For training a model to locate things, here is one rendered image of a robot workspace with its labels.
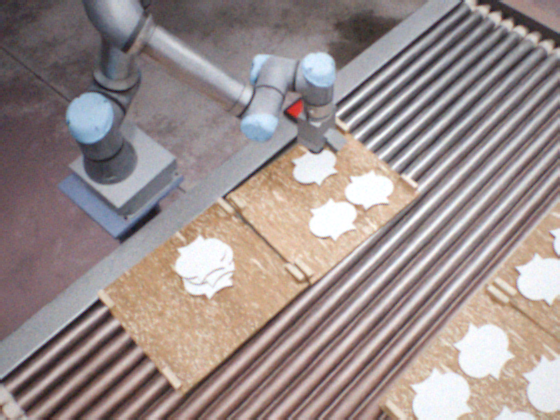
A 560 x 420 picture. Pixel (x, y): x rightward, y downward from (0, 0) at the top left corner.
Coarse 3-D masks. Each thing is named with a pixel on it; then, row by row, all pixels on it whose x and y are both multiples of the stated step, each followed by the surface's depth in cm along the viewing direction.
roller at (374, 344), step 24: (552, 144) 172; (504, 216) 162; (480, 240) 157; (456, 264) 153; (432, 288) 150; (408, 312) 147; (384, 336) 144; (360, 360) 141; (336, 384) 138; (312, 408) 135
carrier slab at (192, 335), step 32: (192, 224) 159; (224, 224) 159; (160, 256) 154; (256, 256) 154; (128, 288) 150; (160, 288) 150; (256, 288) 149; (288, 288) 149; (128, 320) 146; (160, 320) 145; (192, 320) 145; (224, 320) 145; (256, 320) 145; (160, 352) 141; (192, 352) 141; (224, 352) 141; (192, 384) 137
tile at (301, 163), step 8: (328, 152) 169; (296, 160) 168; (304, 160) 167; (312, 160) 167; (320, 160) 167; (328, 160) 167; (296, 168) 166; (304, 168) 166; (312, 168) 166; (320, 168) 166; (328, 168) 166; (296, 176) 165; (304, 176) 165; (312, 176) 165; (320, 176) 165; (328, 176) 165; (304, 184) 164; (320, 184) 163
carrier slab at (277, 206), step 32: (288, 160) 169; (352, 160) 168; (256, 192) 164; (288, 192) 163; (320, 192) 163; (416, 192) 162; (256, 224) 159; (288, 224) 158; (384, 224) 158; (288, 256) 153; (320, 256) 153
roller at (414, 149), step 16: (528, 48) 193; (512, 64) 189; (480, 80) 186; (496, 80) 187; (464, 96) 182; (480, 96) 184; (448, 112) 179; (432, 128) 176; (416, 144) 173; (400, 160) 170; (160, 384) 139; (144, 400) 137; (112, 416) 136; (128, 416) 136
